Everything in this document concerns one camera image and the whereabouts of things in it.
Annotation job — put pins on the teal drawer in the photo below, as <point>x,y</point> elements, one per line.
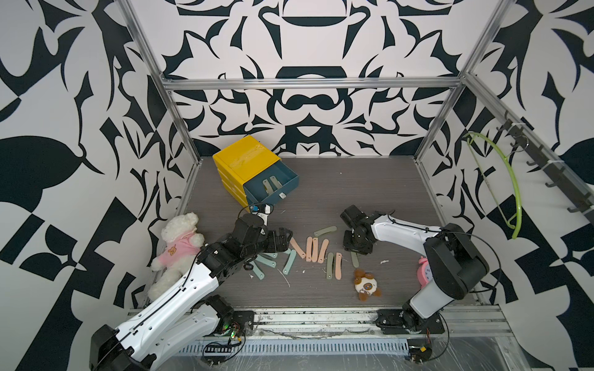
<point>272,185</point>

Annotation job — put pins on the pink alarm clock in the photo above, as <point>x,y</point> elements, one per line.
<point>424,273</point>

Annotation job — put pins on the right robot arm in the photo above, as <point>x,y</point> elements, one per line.
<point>455,263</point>

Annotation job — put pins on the yellow drawer cabinet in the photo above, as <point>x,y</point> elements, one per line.
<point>241,162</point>

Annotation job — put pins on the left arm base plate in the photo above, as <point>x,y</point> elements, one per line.
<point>240,322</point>

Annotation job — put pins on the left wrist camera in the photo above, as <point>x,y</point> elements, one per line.
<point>263,210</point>

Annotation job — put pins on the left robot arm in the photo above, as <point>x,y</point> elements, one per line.
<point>190,309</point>

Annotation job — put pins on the white teddy bear pink shirt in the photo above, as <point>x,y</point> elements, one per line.
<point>183,243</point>

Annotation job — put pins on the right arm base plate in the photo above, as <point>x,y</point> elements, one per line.
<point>408,322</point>

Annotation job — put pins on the mint folding knife right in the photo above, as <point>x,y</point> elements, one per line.
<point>292,254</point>

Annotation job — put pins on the mint folding knife top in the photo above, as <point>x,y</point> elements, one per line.
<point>276,254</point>

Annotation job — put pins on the brown white plush puppy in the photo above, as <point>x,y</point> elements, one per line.
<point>365,284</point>

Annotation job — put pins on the mint folding knife leftmost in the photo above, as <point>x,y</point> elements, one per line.
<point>257,271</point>

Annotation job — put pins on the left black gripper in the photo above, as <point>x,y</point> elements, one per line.
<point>282,243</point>

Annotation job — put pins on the olive folding knife top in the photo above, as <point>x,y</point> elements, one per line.
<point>268,188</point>

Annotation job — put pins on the olive folding knife vertical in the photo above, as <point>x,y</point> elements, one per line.
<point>329,266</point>

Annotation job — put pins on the black hook rack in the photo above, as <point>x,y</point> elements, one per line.
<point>560,175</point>

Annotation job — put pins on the olive folding knife bottom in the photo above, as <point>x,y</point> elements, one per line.
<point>326,230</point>

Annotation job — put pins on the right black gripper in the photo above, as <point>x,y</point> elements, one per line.
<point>363,250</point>

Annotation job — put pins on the olive folding knife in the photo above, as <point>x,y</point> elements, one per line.
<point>275,182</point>
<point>326,230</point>
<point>268,188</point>
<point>355,259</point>

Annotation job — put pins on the pink folding knife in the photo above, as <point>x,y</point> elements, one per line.
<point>338,266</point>
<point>323,249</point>
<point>315,249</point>
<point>309,242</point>
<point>296,247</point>

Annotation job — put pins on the green bow on wall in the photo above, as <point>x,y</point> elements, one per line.
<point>500,179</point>

